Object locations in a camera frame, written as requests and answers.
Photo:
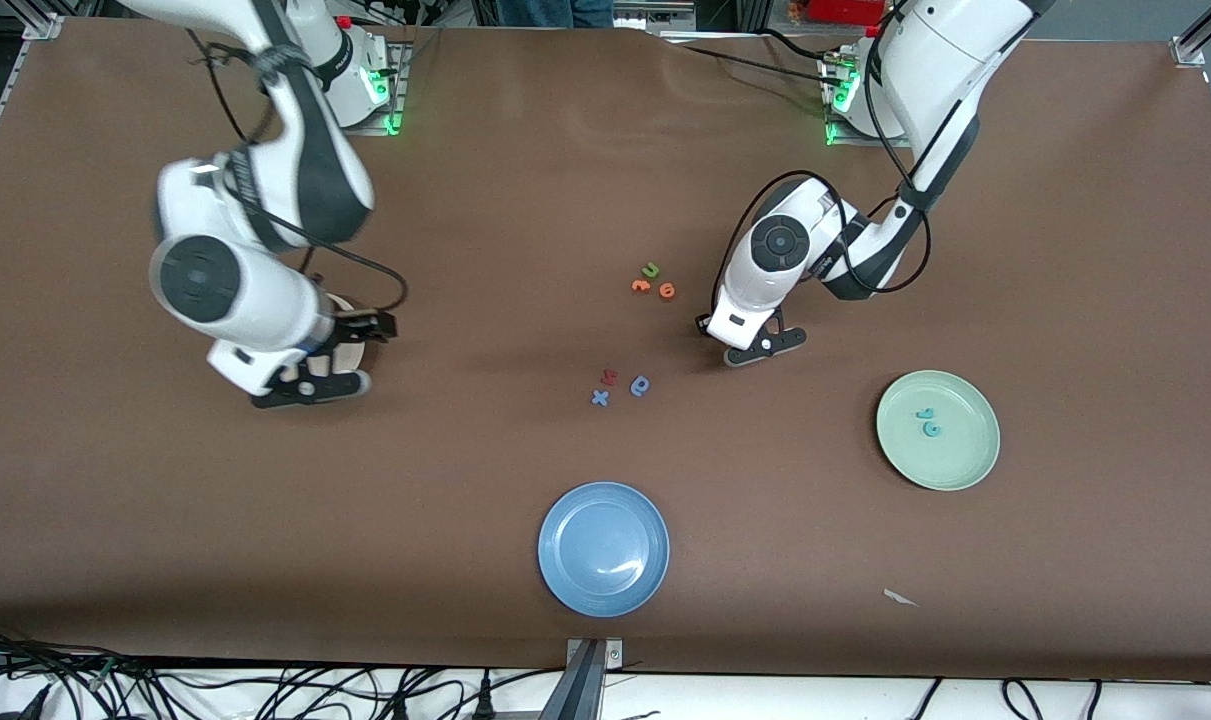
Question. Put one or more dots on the blue plate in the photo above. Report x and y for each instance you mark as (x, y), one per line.
(603, 548)

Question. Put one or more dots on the person in blue jeans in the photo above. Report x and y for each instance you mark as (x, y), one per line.
(555, 10)

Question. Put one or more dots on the white paper scrap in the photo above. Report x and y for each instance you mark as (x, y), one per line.
(900, 597)

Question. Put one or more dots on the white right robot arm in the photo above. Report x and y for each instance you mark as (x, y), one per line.
(265, 200)

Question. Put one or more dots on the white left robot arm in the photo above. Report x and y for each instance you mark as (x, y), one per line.
(940, 70)

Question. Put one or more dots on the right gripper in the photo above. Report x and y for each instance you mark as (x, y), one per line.
(357, 328)

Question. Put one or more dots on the black power plug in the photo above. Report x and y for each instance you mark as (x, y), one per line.
(400, 708)
(484, 700)

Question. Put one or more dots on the aluminium corner bracket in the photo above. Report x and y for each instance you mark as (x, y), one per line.
(43, 27)

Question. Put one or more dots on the aluminium corner profile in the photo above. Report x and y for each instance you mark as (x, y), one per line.
(1193, 45)

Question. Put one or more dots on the blue foam letter a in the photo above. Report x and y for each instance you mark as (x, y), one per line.
(636, 389)

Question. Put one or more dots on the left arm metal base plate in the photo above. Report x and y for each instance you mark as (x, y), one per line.
(837, 135)

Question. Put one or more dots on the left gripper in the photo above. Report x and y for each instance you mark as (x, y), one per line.
(700, 324)

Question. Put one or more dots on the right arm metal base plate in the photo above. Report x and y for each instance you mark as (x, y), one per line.
(397, 90)

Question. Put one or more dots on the green plate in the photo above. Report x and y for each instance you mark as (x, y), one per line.
(955, 455)

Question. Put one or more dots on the aluminium profile bracket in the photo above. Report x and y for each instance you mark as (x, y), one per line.
(585, 690)

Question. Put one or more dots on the aluminium table edge rail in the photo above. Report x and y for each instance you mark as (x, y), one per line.
(5, 100)

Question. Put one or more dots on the red box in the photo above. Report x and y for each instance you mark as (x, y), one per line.
(845, 10)

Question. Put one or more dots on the brown beige plate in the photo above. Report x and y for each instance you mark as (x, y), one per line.
(350, 355)

